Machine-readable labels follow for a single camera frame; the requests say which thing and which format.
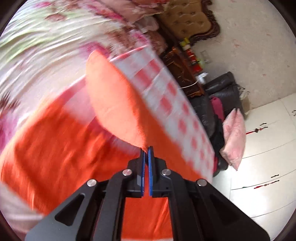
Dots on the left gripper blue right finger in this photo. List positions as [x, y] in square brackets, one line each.
[157, 185]

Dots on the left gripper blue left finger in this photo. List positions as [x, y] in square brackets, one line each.
[135, 185]

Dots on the orange fleece pants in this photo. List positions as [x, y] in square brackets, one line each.
[48, 158]

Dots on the red white checkered tablecloth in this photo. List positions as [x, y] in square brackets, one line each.
[135, 99]

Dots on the pink floral pillow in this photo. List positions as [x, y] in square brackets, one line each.
[235, 138]

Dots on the maroon cushion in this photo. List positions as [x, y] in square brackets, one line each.
[218, 108]

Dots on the red tassel ornament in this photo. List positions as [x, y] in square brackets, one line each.
[256, 130]

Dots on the dark wooden nightstand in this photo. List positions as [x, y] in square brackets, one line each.
[179, 67]

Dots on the black leather armchair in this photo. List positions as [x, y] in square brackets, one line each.
[220, 98]

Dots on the red box on nightstand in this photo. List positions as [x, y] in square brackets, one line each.
[194, 62]

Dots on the floral bed sheet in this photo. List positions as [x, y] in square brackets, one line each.
[45, 45]

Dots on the floral folded quilt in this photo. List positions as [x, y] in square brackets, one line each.
[133, 11]

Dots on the tufted tan headboard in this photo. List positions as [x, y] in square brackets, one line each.
[192, 20]

